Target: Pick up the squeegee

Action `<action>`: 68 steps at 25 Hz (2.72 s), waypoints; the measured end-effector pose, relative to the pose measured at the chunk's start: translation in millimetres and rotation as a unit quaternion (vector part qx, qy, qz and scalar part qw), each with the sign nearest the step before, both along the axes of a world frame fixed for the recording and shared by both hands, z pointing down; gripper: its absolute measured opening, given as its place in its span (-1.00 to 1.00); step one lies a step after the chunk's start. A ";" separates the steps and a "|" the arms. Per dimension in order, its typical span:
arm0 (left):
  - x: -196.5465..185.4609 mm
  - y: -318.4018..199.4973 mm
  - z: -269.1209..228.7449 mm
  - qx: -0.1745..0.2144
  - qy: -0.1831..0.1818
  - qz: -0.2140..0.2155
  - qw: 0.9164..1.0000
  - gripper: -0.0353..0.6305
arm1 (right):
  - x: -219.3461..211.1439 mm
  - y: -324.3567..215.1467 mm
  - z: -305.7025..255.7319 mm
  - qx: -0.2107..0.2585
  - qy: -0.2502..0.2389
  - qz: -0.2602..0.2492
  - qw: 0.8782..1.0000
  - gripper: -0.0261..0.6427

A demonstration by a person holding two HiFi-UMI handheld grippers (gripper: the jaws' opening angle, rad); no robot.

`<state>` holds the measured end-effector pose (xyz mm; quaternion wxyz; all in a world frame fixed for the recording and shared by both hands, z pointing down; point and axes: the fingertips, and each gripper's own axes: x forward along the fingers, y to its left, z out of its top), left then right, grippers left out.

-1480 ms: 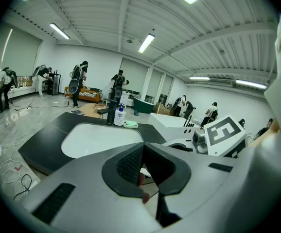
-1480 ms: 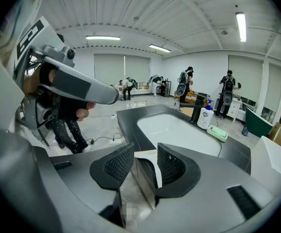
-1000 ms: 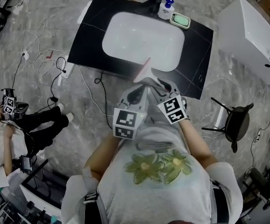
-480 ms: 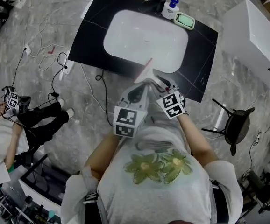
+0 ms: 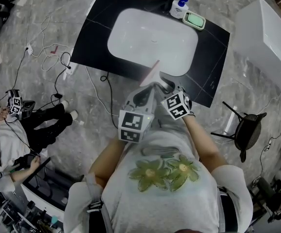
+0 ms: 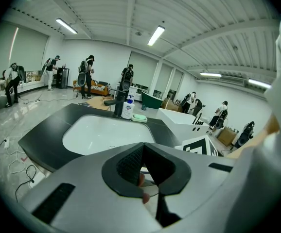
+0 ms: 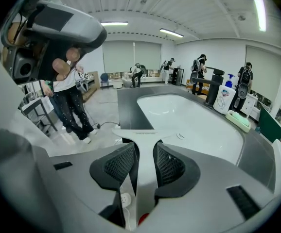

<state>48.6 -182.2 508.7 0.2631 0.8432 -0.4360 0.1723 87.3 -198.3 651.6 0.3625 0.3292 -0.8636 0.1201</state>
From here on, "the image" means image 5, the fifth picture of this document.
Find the person's white flower T-shirt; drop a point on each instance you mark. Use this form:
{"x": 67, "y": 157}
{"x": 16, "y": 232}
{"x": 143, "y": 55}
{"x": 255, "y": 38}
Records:
{"x": 160, "y": 203}

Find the green soap dish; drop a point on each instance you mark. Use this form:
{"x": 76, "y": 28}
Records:
{"x": 194, "y": 20}

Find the white sink basin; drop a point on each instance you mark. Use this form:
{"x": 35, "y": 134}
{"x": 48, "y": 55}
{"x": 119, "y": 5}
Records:
{"x": 152, "y": 38}

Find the white power strip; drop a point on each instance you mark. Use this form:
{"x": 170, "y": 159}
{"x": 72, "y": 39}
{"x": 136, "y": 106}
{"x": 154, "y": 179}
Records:
{"x": 71, "y": 69}

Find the white edged black bin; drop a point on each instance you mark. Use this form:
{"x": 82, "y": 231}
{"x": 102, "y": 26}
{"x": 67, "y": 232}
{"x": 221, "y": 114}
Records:
{"x": 43, "y": 188}

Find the white bathtub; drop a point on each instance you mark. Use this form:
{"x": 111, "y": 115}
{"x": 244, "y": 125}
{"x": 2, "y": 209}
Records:
{"x": 259, "y": 38}

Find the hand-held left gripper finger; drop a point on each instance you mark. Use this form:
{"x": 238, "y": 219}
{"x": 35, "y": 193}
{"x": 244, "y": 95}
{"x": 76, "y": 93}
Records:
{"x": 132, "y": 99}
{"x": 154, "y": 96}

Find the black vanity counter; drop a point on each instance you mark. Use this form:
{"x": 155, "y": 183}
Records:
{"x": 94, "y": 45}

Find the white soap pump bottle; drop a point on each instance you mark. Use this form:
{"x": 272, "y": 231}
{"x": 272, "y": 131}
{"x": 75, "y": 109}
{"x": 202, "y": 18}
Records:
{"x": 178, "y": 8}

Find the black stool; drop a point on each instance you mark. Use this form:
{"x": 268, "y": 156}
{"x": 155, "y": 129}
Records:
{"x": 248, "y": 130}

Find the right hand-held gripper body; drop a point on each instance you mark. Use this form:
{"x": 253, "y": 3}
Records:
{"x": 178, "y": 105}

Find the person's left forearm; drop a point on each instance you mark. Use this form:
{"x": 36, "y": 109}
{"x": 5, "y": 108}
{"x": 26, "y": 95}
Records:
{"x": 106, "y": 161}

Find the person's right forearm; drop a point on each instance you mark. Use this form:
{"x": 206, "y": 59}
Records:
{"x": 203, "y": 144}

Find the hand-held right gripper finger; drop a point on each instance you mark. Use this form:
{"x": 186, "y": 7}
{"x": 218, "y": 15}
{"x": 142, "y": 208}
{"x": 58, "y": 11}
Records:
{"x": 160, "y": 90}
{"x": 172, "y": 86}

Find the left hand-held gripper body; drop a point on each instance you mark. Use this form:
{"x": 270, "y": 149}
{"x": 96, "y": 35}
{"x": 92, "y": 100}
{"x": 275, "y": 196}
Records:
{"x": 133, "y": 122}

